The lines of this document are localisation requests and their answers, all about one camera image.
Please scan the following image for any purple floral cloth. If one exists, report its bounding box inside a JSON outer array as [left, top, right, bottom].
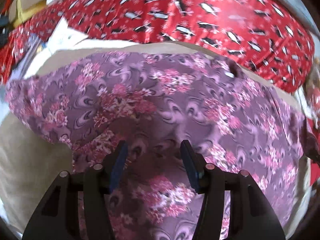
[[6, 51, 318, 239]]

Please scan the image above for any stuffed toy in plastic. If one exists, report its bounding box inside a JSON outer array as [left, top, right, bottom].
[[304, 57, 319, 121]]

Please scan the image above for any red penguin print blanket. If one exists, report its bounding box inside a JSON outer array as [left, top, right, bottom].
[[1, 0, 315, 93]]

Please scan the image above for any cardboard box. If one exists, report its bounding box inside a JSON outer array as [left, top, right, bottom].
[[8, 0, 47, 28]]

